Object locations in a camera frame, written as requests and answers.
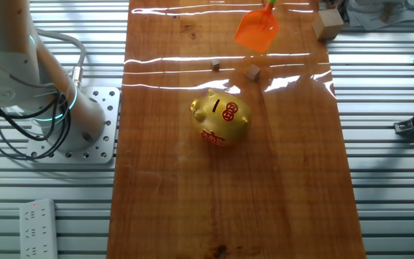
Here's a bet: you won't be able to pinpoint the small wooden cube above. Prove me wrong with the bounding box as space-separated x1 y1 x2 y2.
245 63 262 82

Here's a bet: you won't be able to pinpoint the orange green toy shovel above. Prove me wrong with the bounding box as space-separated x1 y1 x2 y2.
234 0 280 54

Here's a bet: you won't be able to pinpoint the golden piggy bank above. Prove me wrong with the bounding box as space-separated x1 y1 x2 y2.
189 88 253 147

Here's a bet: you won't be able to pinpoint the brown wooden board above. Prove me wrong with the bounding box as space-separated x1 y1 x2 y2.
106 0 368 259

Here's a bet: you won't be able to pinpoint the large wooden block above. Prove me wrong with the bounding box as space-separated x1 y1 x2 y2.
311 7 345 41

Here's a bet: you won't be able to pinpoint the white power strip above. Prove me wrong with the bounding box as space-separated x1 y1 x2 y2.
19 198 59 259

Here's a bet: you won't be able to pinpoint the white paper sheets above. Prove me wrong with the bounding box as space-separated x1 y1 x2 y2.
345 0 414 32

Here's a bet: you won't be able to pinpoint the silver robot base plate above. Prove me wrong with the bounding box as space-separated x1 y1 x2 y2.
25 86 121 165

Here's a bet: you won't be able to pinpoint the grey base cable with connector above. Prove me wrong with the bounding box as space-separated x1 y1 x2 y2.
36 28 88 90

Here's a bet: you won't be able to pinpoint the black base cable bundle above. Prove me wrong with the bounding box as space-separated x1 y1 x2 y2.
0 46 72 161

